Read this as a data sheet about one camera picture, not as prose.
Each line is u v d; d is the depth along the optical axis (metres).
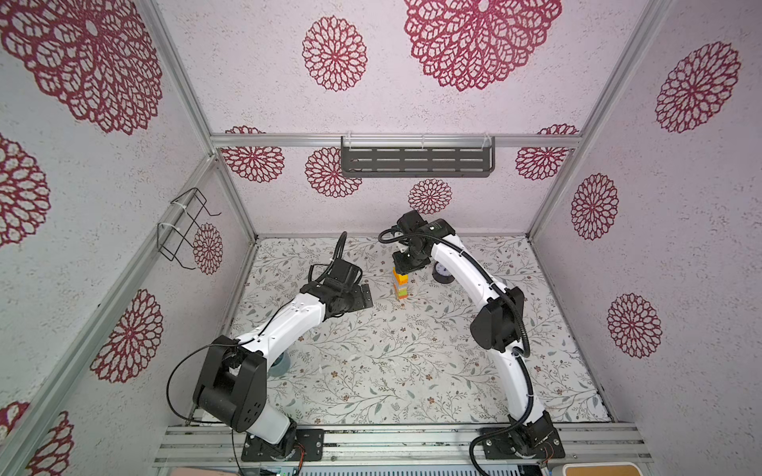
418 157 0.95
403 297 1.00
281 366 0.81
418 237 0.69
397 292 1.00
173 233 0.74
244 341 0.46
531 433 0.64
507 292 0.58
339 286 0.67
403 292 0.97
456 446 0.77
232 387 0.43
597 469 0.67
